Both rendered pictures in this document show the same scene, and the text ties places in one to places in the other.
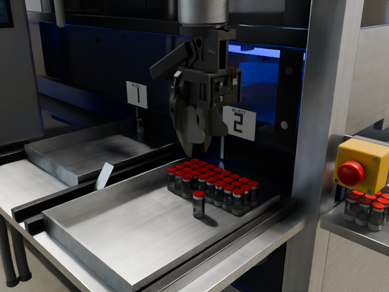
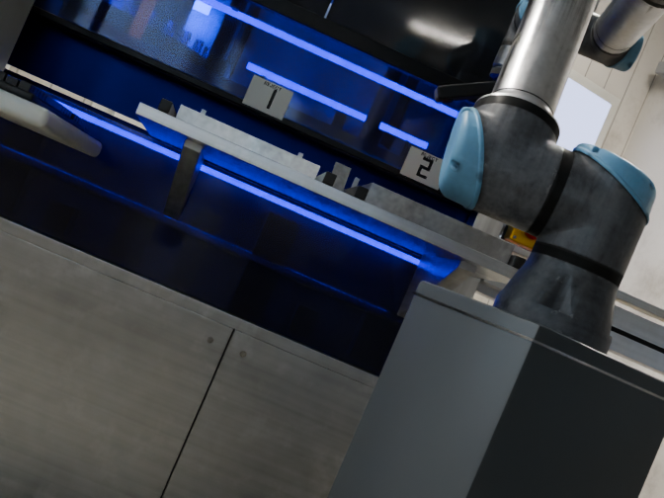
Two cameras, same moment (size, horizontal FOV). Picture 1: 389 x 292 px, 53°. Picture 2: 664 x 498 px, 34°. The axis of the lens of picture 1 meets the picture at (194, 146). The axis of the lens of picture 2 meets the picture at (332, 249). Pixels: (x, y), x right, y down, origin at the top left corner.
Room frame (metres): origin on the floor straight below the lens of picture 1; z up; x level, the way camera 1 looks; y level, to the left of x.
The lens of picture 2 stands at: (-0.51, 1.64, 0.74)
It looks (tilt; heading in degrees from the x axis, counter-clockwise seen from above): 1 degrees up; 309
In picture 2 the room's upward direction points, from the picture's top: 23 degrees clockwise
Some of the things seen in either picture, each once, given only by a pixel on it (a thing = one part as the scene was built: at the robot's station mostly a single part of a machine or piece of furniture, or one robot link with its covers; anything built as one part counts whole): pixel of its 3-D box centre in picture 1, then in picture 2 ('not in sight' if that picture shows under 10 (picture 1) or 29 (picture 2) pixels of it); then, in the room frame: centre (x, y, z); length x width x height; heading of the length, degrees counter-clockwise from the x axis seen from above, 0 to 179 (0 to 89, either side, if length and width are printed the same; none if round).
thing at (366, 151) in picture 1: (363, 164); (527, 229); (0.61, -0.29, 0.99); 0.08 x 0.07 x 0.07; 135
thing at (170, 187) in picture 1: (172, 179); not in sight; (0.73, 0.05, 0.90); 0.02 x 0.02 x 0.05
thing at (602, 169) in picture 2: not in sight; (594, 207); (0.12, 0.42, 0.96); 0.13 x 0.12 x 0.14; 37
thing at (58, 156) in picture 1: (111, 146); (244, 151); (0.94, 0.21, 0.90); 0.34 x 0.26 x 0.04; 135
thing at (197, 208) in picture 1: (198, 204); not in sight; (0.63, -0.01, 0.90); 0.02 x 0.02 x 0.04
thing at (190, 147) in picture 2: not in sight; (181, 183); (0.94, 0.33, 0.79); 0.34 x 0.03 x 0.13; 135
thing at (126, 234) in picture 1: (165, 211); (420, 224); (0.62, 0.05, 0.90); 0.34 x 0.26 x 0.04; 135
